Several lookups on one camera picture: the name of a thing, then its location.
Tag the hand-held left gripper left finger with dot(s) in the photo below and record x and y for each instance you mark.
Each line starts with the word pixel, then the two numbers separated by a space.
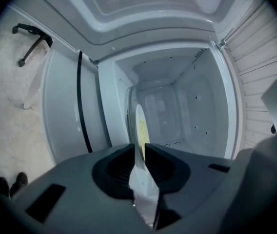
pixel 80 203

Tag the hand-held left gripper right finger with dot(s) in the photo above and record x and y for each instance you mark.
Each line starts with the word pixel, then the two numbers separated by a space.
pixel 189 179

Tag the white plate of yellow food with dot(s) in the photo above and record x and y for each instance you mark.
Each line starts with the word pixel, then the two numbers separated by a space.
pixel 142 130

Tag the white microwave oven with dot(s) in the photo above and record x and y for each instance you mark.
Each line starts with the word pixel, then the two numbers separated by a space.
pixel 158 57

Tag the person's black shoe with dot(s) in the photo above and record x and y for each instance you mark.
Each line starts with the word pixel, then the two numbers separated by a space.
pixel 19 183
pixel 2 188

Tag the black office chair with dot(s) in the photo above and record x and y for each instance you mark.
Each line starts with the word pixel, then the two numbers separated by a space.
pixel 34 43

